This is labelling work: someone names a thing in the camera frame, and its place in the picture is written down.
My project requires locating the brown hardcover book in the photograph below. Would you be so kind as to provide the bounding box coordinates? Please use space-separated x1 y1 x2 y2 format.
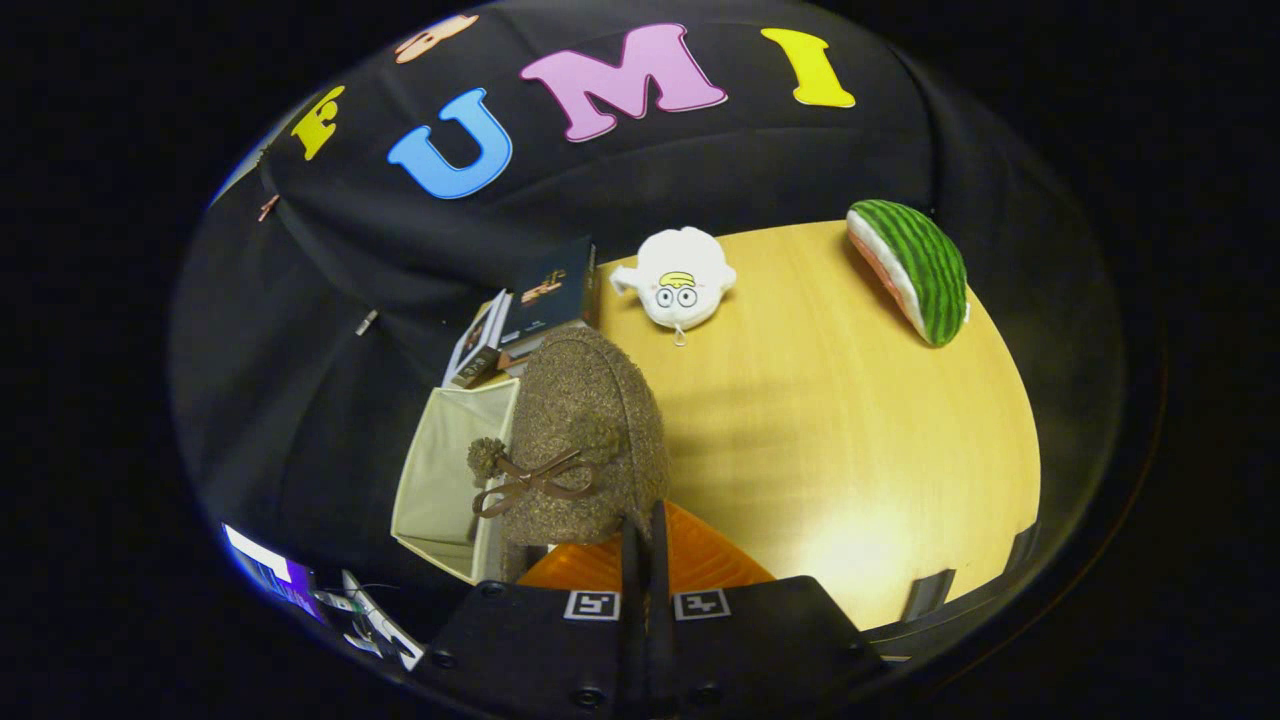
500 262 604 371

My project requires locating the black backdrop cloth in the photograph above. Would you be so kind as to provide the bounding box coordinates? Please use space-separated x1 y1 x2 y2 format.
170 0 1126 641

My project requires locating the brown fuzzy shoe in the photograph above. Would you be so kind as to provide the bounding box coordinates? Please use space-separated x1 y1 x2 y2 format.
467 325 671 581

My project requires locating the white device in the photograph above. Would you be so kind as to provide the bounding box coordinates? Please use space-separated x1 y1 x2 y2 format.
340 570 426 671

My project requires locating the black table edge bracket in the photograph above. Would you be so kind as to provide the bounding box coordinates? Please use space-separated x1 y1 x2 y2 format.
903 568 958 623
1005 520 1041 573

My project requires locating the dark blue hardcover book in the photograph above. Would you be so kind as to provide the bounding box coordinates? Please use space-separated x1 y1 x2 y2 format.
497 236 598 346

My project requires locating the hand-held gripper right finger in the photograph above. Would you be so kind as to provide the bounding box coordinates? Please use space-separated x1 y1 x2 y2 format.
648 500 891 720

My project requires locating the white plush toy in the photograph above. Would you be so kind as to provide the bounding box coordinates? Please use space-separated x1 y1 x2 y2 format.
609 227 738 347

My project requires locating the watermelon slice plush toy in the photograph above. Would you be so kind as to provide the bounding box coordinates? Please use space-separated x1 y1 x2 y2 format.
846 199 970 348

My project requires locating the white portrait cover book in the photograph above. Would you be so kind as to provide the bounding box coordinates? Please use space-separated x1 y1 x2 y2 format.
443 290 511 389

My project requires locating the grey fabric storage box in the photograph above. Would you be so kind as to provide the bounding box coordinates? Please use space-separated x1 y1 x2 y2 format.
390 377 523 587

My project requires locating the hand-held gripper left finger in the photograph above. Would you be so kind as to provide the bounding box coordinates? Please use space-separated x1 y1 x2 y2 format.
425 515 649 720

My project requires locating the computer monitor screen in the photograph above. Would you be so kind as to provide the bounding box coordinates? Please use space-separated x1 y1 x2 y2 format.
222 522 321 621

